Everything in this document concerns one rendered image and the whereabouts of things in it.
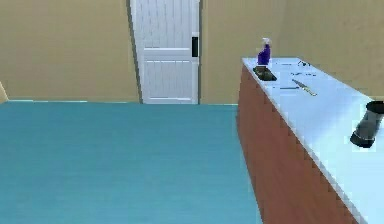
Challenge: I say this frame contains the purple spray bottle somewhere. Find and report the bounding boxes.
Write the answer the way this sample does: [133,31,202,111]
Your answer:
[257,37,272,67]

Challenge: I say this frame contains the black door handle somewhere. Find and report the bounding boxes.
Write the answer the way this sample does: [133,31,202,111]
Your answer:
[191,36,199,58]

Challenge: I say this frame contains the brown counter with pale top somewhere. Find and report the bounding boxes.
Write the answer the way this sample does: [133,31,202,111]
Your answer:
[236,56,384,224]

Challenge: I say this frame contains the black flat tray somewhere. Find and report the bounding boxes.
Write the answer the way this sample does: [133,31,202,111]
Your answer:
[252,65,278,82]

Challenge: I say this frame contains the black and grey cup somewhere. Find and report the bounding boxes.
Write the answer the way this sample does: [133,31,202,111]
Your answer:
[349,100,384,149]

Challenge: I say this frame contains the white panelled room door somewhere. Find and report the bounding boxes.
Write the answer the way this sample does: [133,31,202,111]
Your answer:
[129,0,201,105]

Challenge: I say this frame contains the knife with yellow handle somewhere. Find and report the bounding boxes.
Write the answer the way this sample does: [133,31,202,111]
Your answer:
[291,78,318,97]

